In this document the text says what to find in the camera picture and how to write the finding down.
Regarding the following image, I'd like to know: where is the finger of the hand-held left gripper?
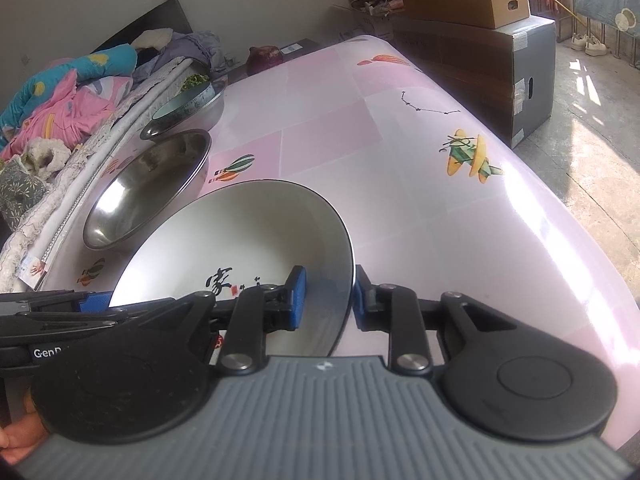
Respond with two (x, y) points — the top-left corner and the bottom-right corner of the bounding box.
(0, 290), (132, 336)

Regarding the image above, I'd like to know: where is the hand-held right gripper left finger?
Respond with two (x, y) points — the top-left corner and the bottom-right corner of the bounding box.
(112, 266), (307, 376)

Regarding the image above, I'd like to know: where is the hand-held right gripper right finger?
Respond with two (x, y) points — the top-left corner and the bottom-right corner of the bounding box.
(351, 267), (518, 377)

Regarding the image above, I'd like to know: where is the white printed ceramic plate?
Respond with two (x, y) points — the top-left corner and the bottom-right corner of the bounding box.
(109, 180), (357, 356)

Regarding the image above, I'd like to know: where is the large deep steel plate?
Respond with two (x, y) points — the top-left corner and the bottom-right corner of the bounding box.
(82, 129), (212, 251)

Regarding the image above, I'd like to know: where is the wide steel bowl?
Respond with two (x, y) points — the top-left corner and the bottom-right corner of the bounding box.
(140, 79), (227, 141)

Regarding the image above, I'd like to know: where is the green ceramic bowl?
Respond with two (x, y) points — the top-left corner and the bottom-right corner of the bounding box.
(151, 82), (216, 120)

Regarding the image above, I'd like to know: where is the person's left hand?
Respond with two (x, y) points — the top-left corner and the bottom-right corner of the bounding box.
(0, 399), (51, 466)

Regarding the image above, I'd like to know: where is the paper mattress label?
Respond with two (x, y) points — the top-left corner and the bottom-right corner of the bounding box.
(19, 254), (48, 281)

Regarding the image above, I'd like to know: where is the pink printed tablecloth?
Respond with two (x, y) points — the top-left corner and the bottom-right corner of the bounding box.
(47, 35), (640, 451)

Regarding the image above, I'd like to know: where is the green patterned cloth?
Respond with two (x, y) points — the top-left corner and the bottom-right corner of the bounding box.
(0, 157), (48, 233)

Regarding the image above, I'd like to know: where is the white fuzzy cloth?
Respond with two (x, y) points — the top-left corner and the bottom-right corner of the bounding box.
(22, 137), (73, 181)

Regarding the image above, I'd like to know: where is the white quilted mattress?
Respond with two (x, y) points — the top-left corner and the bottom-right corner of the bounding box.
(0, 57), (201, 293)

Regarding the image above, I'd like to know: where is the pink blanket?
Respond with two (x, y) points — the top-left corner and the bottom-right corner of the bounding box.
(0, 57), (133, 161)

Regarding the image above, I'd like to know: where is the red onion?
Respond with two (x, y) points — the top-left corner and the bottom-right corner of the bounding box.
(246, 45), (283, 76)

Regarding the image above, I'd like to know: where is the blue patterned quilt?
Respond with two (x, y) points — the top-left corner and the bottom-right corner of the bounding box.
(0, 44), (138, 138)

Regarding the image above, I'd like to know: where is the lavender cloth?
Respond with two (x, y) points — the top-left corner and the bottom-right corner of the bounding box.
(132, 30), (236, 86)

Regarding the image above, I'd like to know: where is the white fleece cloth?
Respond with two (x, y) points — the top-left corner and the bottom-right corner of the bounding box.
(132, 29), (173, 52)

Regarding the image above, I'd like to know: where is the open cardboard box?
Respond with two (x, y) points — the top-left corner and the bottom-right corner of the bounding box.
(332, 0), (406, 38)

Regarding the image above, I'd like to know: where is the large grey carton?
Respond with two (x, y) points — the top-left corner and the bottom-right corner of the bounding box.
(392, 14), (557, 150)

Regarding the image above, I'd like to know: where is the dark headboard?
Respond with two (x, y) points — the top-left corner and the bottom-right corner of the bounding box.
(90, 0), (193, 56)

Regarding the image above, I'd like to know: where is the brown cardboard tray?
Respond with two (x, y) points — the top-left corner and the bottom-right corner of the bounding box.
(401, 0), (531, 30)

